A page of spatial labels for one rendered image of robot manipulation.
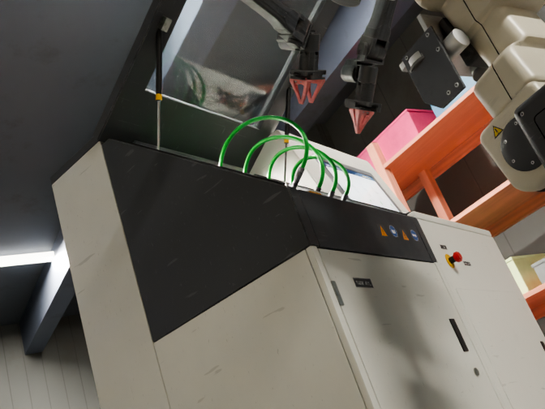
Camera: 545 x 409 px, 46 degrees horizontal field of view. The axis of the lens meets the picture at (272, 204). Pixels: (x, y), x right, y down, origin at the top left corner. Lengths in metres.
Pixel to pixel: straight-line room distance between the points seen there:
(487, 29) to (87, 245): 1.33
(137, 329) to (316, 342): 0.61
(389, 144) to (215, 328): 2.84
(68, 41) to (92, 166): 2.19
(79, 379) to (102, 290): 6.34
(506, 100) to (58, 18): 3.17
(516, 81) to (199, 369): 1.02
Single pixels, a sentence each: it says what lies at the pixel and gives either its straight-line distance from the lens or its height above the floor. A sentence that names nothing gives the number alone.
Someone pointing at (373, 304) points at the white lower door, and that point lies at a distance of 1.59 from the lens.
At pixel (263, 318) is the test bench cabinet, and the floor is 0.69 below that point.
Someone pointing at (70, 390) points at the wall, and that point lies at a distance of 8.26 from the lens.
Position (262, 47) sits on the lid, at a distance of 2.35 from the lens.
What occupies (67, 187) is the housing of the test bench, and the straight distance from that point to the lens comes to 2.21.
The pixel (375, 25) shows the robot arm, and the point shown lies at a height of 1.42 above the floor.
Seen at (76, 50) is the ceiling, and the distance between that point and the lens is 4.31.
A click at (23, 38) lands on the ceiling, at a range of 4.17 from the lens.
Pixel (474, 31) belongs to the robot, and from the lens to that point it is 1.40.
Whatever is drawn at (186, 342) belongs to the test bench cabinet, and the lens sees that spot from 1.73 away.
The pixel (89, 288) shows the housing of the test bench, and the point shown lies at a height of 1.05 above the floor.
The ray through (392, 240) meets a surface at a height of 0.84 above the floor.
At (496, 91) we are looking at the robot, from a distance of 1.30.
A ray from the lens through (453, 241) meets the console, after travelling 2.32.
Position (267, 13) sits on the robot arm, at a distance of 1.79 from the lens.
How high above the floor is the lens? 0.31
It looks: 23 degrees up
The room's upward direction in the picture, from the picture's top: 21 degrees counter-clockwise
